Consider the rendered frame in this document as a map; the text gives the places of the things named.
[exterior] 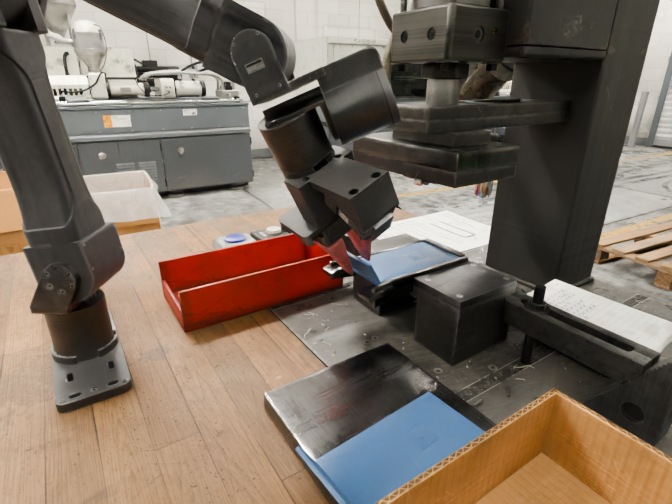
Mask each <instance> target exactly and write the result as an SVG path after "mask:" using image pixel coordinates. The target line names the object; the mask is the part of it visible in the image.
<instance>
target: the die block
mask: <svg viewBox="0 0 672 504"><path fill-rule="evenodd" d="M371 284H374V283H372V282H370V281H369V280H367V279H365V278H364V277H362V276H360V275H359V274H358V275H355V276H353V298H354V299H356V300H357V301H358V302H360V303H361V304H363V305H364V306H366V307H367V308H369V309H370V310H371V311H373V312H374V313H376V314H377V315H379V316H380V315H383V314H386V313H389V312H391V311H394V310H397V309H400V308H402V307H405V306H408V305H411V304H413V303H416V302H417V310H416V322H415V335H414V340H415V341H416V342H418V343H419V344H421V345H422V346H424V347H425V348H426V349H428V350H429V351H431V352H432V353H434V354H435V355H437V356H438V357H439V358H441V359H442V360H444V361H445V362H447V363H448V364H450V365H451V366H454V365H456V364H458V363H460V362H462V361H464V360H466V359H468V358H470V357H472V356H474V355H476V354H478V353H480V352H483V351H485V350H487V349H489V348H491V347H493V346H495V345H497V344H499V343H501V342H503V341H505V340H506V339H507V334H508V328H509V325H508V324H506V323H504V322H503V307H504V301H505V297H506V296H508V295H510V294H513V293H515V289H516V288H514V289H511V290H509V291H506V292H504V293H501V294H499V295H496V296H494V297H491V298H489V299H486V300H484V301H481V302H479V303H476V304H474V305H472V306H469V307H467V308H464V309H462V310H458V309H456V308H454V307H452V306H451V305H449V304H447V303H445V302H443V301H441V300H440V299H438V298H436V297H434V296H432V295H430V294H429V293H427V292H425V291H423V290H421V289H420V288H418V287H416V286H414V285H413V292H411V293H408V294H405V295H402V296H399V297H396V298H393V299H390V300H389V301H387V302H385V303H383V304H382V305H380V306H378V307H376V308H372V307H371V303H368V302H367V301H365V300H364V299H362V298H361V297H359V296H358V293H357V291H358V290H359V289H361V288H363V287H365V286H368V285H371Z"/></svg>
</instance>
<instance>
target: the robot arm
mask: <svg viewBox="0 0 672 504"><path fill-rule="evenodd" d="M82 1H84V2H86V3H88V4H90V5H92V6H94V7H96V8H98V9H100V10H102V11H104V12H106V13H108V14H110V15H112V16H114V17H116V18H118V19H120V20H122V21H124V22H126V23H128V24H130V25H132V26H134V27H136V28H138V29H140V30H142V31H144V32H146V33H148V34H150V35H152V36H154V37H156V38H158V39H160V40H162V41H164V42H166V43H168V44H170V45H171V46H173V47H174V48H176V49H177V50H179V51H181V52H183V53H185V54H186V55H188V56H190V57H192V58H194V59H196V60H198V61H200V62H202V63H203V64H202V67H204V68H206V69H208V70H210V71H212V72H214V73H216V74H218V75H220V76H222V77H224V78H226V79H228V80H230V81H232V82H234V83H236V84H238V85H240V86H242V87H244V88H245V90H246V92H247V94H248V96H249V98H250V101H251V103H252V105H253V106H256V105H259V104H263V103H267V102H270V101H272V100H274V99H277V98H279V97H281V96H283V95H286V94H288V93H290V92H293V91H295V90H297V89H299V88H301V87H303V86H305V85H307V84H310V83H312V82H314V81H316V80H317V81H318V84H319V86H318V87H315V88H313V89H311V90H309V91H306V92H304V93H302V94H300V95H297V96H295V97H293V98H290V99H288V100H286V101H284V102H281V103H279V104H277V105H275V106H272V107H270V108H268V109H265V110H263V111H262V112H263V115H264V118H263V119H262V120H261V121H260V122H259V124H258V129H259V131H260V133H261V134H262V136H263V138H264V140H265V142H266V144H267V146H268V147H269V149H270V151H271V153H272V155H273V157H274V159H275V161H276V162H277V164H278V166H279V168H280V170H281V171H282V174H283V176H284V177H285V179H283V181H284V183H285V185H286V187H287V189H288V191H289V192H290V194H291V196H292V198H293V200H294V202H295V204H296V206H295V207H294V208H292V209H291V210H290V211H288V212H287V213H286V214H284V215H283V216H281V217H280V218H279V222H280V224H281V226H282V227H283V229H284V230H285V231H286V232H288V233H289V234H290V233H294V234H295V235H296V236H298V237H299V238H300V240H301V242H302V243H304V244H305V245H307V246H313V245H314V244H316V245H317V246H319V247H320V248H321V249H323V250H324V251H326V252H327V253H328V254H329V255H330V256H331V257H332V258H333V259H334V260H335V261H336V262H337V263H338V264H339V265H340V266H341V267H342V268H343V269H344V270H345V271H346V272H347V273H349V274H350V275H353V274H354V273H353V269H352V265H351V262H350V259H349V256H348V253H347V250H346V247H345V244H344V241H343V239H342V238H341V237H342V236H344V235H345V234H346V233H347V234H348V235H349V237H350V239H351V241H352V242H353V244H354V246H355V247H356V249H357V250H358V252H359V253H360V255H361V256H362V258H364V259H366V260H367V261H370V258H371V243H372V240H373V241H374V240H375V239H376V238H378V237H379V236H380V235H381V234H383V233H384V232H385V231H386V230H388V229H389V228H390V227H391V224H392V221H393V217H394V215H393V212H394V210H395V208H396V207H397V206H398V205H399V200H398V197H397V194H396V191H395V188H394V186H393V183H392V180H391V177H390V174H389V172H388V171H387V170H384V169H380V168H377V167H374V166H371V165H368V164H364V163H361V162H358V161H356V160H355V158H354V155H353V153H352V150H349V149H345V148H342V147H339V146H335V145H331V143H330V141H329V138H328V136H327V134H326V131H325V129H324V127H323V124H322V122H321V120H320V117H319V115H318V113H317V110H316V107H318V106H320V108H321V111H322V113H323V115H324V118H325V120H326V122H327V125H328V127H329V129H330V132H331V134H332V136H333V138H334V140H335V141H336V140H338V139H340V140H341V142H342V144H343V145H346V144H348V143H351V142H353V141H356V140H358V139H360V138H363V137H365V136H368V135H370V134H373V133H375V132H377V131H380V130H382V129H385V128H387V127H390V126H392V125H395V124H397V123H399V122H401V119H400V114H399V111H398V107H397V104H396V101H395V95H394V94H393V91H392V88H391V86H390V83H389V80H388V77H387V75H386V71H385V70H384V68H383V65H382V62H381V59H380V56H379V53H378V51H377V49H376V48H374V47H372V46H369V47H366V48H364V49H361V50H359V51H357V52H355V53H352V54H350V55H348V56H346V57H343V58H341V59H339V60H337V61H334V62H332V63H330V64H328V65H326V66H323V67H320V68H318V69H316V70H313V71H311V72H309V73H307V74H304V75H302V76H300V77H298V78H296V77H295V75H294V72H293V71H294V69H295V65H296V51H295V47H294V44H293V42H292V40H291V39H290V37H289V36H288V35H287V33H285V32H284V31H283V30H282V29H281V28H279V27H278V26H277V25H275V24H274V23H273V22H271V21H270V20H269V19H267V18H265V17H263V16H261V15H259V14H258V13H256V12H254V11H252V10H250V9H248V8H246V7H244V6H242V5H241V4H239V3H237V2H235V1H233V0H82ZM47 5H48V0H0V160H1V162H2V165H3V167H4V169H5V172H6V174H7V176H8V179H9V181H10V184H11V186H12V189H13V191H14V194H15V197H16V200H17V203H18V206H19V209H20V213H21V217H22V228H23V232H24V235H25V237H26V240H27V242H28V244H29V245H28V246H26V247H24V248H22V251H23V253H24V255H25V257H26V260H27V262H28V264H29V266H30V269H31V271H32V273H33V275H34V278H35V280H36V282H37V284H38V285H37V287H36V290H35V293H34V296H33V298H32V301H31V304H30V310H31V313H32V314H44V317H45V320H46V324H47V327H48V330H49V334H50V337H51V341H52V346H51V348H50V351H51V354H52V361H53V380H54V400H55V405H56V408H57V411H58V412H59V413H68V412H71V411H74V410H77V409H79V408H82V407H85V406H88V405H91V404H94V403H97V402H100V401H103V400H106V399H108V398H111V397H114V396H117V395H120V394H123V393H126V392H128V391H129V390H130V389H131V388H132V381H131V377H130V373H129V370H128V367H127V364H126V360H125V357H124V354H123V351H122V348H121V344H120V341H119V338H118V335H117V332H116V328H115V325H114V322H113V319H112V316H111V312H110V309H109V307H108V306H107V302H106V298H105V293H104V291H103V290H101V289H99V288H100V287H101V286H102V285H104V284H105V283H106V282H107V281H108V280H110V279H111V278H112V277H113V276H114V275H116V274H117V273H118V272H119V271H120V270H121V269H122V267H123V265H124V262H125V253H124V249H123V247H122V244H121V241H120V238H119V235H118V232H117V229H116V226H115V223H114V222H105V221H104V218H103V215H102V212H101V210H100V208H99V206H98V205H97V204H96V203H95V202H94V200H93V198H92V196H91V193H90V191H89V189H88V187H87V185H86V182H85V180H84V178H83V175H82V172H81V170H80V167H79V164H78V162H77V159H76V156H75V153H74V150H73V148H72V145H71V142H70V139H69V137H68V134H67V131H66V128H65V125H64V123H63V120H62V117H61V114H60V111H59V109H58V106H57V103H56V100H55V97H54V93H53V90H52V87H51V83H50V80H49V76H48V72H47V68H46V55H45V51H44V48H43V45H42V42H41V39H40V36H39V35H42V34H48V33H49V31H48V28H47V26H46V23H45V20H44V19H45V16H46V11H47ZM360 238H361V240H362V242H361V240H360ZM111 368H112V369H111ZM70 381H71V382H70Z"/></svg>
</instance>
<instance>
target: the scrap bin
mask: <svg viewBox="0 0 672 504"><path fill-rule="evenodd" d="M330 261H334V259H333V258H332V257H331V256H330V255H329V254H328V253H327V252H326V251H324V250H323V249H321V248H320V247H319V246H317V245H316V244H314V245H313V246H307V245H305V244H304V243H302V242H301V240H300V238H299V237H298V236H296V235H295V234H294V233H292V234H288V235H283V236H278V237H273V238H268V239H263V240H259V241H254V242H249V243H244V244H239V245H235V246H230V247H225V248H220V249H215V250H210V251H206V252H201V253H196V254H191V255H186V256H181V257H177V258H172V259H167V260H162V261H158V265H159V271H160V277H161V282H162V288H163V294H164V298H165V299H166V301H167V303H168V304H169V306H170V308H171V310H172V311H173V313H174V315H175V316H176V318H177V320H178V322H179V323H180V325H181V327H182V329H183V330H184V332H185V333H187V332H191V331H194V330H197V329H201V328H204V327H207V326H211V325H214V324H217V323H221V322H224V321H227V320H231V319H234V318H237V317H241V316H244V315H247V314H251V313H254V312H257V311H261V310H264V309H267V308H271V307H274V306H278V305H281V304H284V303H288V302H291V301H294V300H298V299H301V298H304V297H308V296H311V295H314V294H318V293H321V292H324V291H328V290H331V289H334V288H338V287H341V286H343V278H338V279H333V280H331V279H330V276H328V275H327V274H325V273H324V272H323V269H322V268H323V267H325V266H326V265H329V264H330Z"/></svg>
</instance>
